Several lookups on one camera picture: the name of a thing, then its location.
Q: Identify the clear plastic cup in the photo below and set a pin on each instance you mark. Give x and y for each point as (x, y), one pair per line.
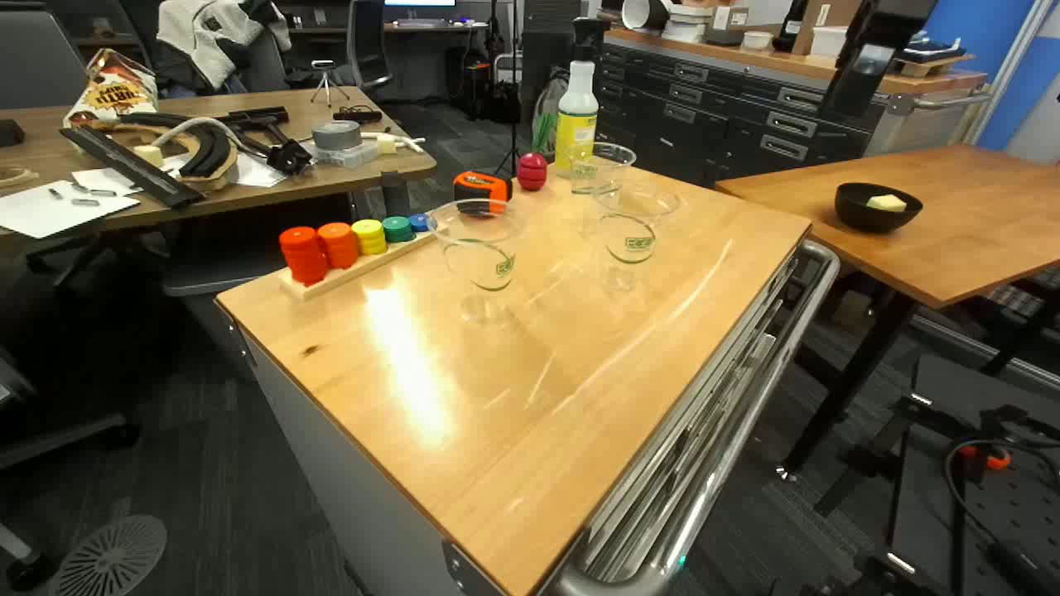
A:
(629, 237)
(478, 268)
(605, 169)

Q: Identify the orange black tape measure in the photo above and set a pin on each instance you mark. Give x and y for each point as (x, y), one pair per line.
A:
(482, 189)

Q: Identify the red toy pepper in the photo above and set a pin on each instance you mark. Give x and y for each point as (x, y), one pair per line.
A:
(531, 169)

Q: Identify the blue toy peg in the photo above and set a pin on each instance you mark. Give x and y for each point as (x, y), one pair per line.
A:
(418, 222)

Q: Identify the green toy peg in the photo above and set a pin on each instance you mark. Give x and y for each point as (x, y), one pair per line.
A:
(394, 229)

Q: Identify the yellow toy peg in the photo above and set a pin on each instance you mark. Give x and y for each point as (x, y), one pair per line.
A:
(368, 237)

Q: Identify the yellow label spray bottle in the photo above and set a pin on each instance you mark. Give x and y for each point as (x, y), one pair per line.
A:
(575, 126)

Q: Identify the long wooden desk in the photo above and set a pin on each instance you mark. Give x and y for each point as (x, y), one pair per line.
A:
(386, 168)

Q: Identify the orange cup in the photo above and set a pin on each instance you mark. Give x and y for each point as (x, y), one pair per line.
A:
(337, 243)

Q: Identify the red cup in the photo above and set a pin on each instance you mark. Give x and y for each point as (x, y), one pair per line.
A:
(303, 258)

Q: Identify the grey tape roll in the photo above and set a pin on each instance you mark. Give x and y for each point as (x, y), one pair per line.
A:
(334, 137)

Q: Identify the black flat tool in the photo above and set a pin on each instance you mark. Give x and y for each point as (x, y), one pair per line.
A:
(356, 113)

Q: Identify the dark flat drawer cabinet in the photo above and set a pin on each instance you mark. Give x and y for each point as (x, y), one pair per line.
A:
(716, 110)

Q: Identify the steel tool cart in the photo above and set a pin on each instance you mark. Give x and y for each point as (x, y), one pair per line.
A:
(332, 476)

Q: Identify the small tripod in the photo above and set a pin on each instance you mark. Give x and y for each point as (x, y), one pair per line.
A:
(323, 86)

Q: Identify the black power tool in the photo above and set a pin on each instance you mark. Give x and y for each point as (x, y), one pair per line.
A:
(266, 133)

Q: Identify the black bowl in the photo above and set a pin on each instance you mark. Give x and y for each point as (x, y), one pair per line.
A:
(872, 218)

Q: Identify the beige black curved band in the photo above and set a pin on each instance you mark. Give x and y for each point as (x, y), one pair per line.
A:
(202, 154)

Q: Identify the white food piece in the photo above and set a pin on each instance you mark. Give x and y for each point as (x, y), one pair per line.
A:
(884, 203)

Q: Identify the white jacket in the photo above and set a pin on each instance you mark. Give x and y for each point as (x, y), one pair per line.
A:
(208, 34)

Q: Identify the long black bar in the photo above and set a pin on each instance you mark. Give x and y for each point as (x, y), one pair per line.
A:
(132, 168)

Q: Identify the wooden table black legs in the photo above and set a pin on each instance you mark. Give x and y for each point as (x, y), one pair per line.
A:
(972, 221)

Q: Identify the crumpled snack bag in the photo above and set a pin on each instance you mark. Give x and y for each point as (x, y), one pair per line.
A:
(111, 88)

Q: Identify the orange clamp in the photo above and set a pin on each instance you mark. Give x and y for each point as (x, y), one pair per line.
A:
(981, 460)

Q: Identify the white papers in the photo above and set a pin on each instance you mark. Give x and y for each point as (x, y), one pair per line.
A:
(55, 203)

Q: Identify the black office chair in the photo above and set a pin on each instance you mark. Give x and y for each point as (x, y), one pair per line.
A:
(55, 435)

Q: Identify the grey perforated breadboard plate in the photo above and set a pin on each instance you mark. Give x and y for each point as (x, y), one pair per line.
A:
(972, 534)

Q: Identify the grey office chair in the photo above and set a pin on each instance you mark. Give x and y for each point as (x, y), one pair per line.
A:
(37, 62)

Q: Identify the blue wall panel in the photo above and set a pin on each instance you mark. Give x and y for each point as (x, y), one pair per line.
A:
(1013, 68)

